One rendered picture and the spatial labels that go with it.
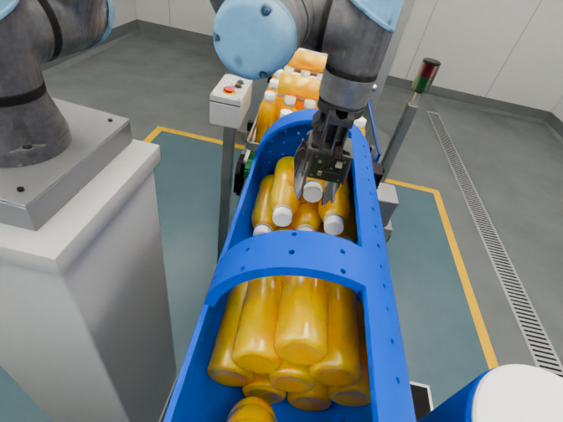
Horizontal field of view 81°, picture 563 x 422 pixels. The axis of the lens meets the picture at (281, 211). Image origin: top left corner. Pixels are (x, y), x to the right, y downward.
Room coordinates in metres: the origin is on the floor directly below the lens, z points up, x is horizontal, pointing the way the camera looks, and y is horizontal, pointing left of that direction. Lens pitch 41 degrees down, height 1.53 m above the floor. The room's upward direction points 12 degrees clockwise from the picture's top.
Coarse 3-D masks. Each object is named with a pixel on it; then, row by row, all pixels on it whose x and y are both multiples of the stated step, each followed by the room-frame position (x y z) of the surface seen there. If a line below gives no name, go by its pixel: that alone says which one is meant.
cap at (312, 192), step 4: (308, 184) 0.52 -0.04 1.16; (312, 184) 0.52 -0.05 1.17; (316, 184) 0.52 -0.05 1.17; (304, 188) 0.51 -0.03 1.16; (308, 188) 0.51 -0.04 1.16; (312, 188) 0.51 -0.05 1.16; (316, 188) 0.51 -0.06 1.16; (320, 188) 0.51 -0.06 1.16; (304, 192) 0.51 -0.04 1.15; (308, 192) 0.51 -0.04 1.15; (312, 192) 0.51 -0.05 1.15; (316, 192) 0.51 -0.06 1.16; (320, 192) 0.51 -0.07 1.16; (304, 196) 0.51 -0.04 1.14; (308, 196) 0.51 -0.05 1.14; (312, 196) 0.51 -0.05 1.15; (316, 196) 0.51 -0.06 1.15; (320, 196) 0.51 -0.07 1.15; (308, 200) 0.51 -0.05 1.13; (312, 200) 0.51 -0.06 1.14; (316, 200) 0.51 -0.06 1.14
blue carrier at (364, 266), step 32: (288, 128) 0.71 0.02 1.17; (352, 128) 0.68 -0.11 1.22; (256, 160) 0.64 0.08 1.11; (256, 192) 0.63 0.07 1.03; (224, 256) 0.31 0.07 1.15; (256, 256) 0.28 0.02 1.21; (288, 256) 0.27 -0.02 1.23; (320, 256) 0.28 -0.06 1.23; (352, 256) 0.29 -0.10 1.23; (384, 256) 0.35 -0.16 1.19; (224, 288) 0.25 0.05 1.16; (352, 288) 0.26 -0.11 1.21; (384, 288) 0.28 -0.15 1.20; (384, 320) 0.22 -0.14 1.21; (192, 352) 0.18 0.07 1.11; (384, 352) 0.18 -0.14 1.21; (192, 384) 0.17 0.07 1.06; (384, 384) 0.15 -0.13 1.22; (192, 416) 0.14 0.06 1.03; (224, 416) 0.16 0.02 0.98; (288, 416) 0.19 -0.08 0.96; (320, 416) 0.19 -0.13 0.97; (352, 416) 0.19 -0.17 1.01; (384, 416) 0.12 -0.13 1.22
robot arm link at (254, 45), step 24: (216, 0) 0.35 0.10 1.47; (240, 0) 0.33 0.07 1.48; (264, 0) 0.33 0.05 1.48; (288, 0) 0.37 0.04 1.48; (216, 24) 0.33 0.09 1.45; (240, 24) 0.32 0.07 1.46; (264, 24) 0.32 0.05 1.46; (288, 24) 0.34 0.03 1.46; (216, 48) 0.33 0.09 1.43; (240, 48) 0.32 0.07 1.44; (264, 48) 0.32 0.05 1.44; (288, 48) 0.33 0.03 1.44; (240, 72) 0.32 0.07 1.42; (264, 72) 0.33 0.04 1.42
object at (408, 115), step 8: (408, 104) 1.26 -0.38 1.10; (408, 112) 1.24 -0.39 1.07; (400, 120) 1.26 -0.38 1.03; (408, 120) 1.24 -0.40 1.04; (400, 128) 1.24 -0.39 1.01; (408, 128) 1.24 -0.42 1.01; (392, 136) 1.27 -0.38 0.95; (400, 136) 1.24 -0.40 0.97; (392, 144) 1.24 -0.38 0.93; (400, 144) 1.24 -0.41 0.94; (392, 152) 1.24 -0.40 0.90; (384, 160) 1.25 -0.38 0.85; (392, 160) 1.24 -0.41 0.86; (384, 176) 1.24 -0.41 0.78
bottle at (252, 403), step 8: (240, 400) 0.16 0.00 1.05; (248, 400) 0.16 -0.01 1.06; (256, 400) 0.16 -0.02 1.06; (264, 400) 0.17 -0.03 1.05; (232, 408) 0.15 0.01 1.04; (240, 408) 0.14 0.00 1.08; (248, 408) 0.14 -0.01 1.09; (256, 408) 0.14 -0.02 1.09; (264, 408) 0.15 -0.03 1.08; (232, 416) 0.13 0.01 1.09; (240, 416) 0.13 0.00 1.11; (248, 416) 0.13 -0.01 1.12; (256, 416) 0.13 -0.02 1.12; (264, 416) 0.13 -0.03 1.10; (272, 416) 0.14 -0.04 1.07
